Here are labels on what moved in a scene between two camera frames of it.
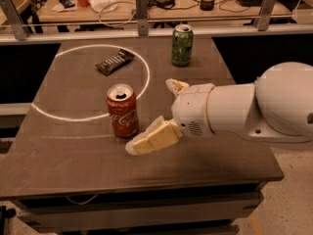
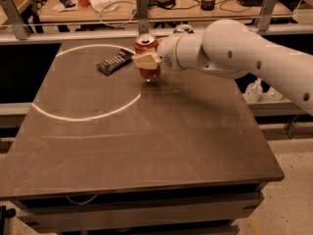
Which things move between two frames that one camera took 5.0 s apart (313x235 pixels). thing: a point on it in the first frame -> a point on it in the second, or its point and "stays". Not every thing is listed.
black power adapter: [166, 3] stays
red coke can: [123, 110] -> [147, 44]
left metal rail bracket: [13, 19] stays
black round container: [207, 3] stays
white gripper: [191, 110] -> [166, 54]
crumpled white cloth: [103, 3] stays
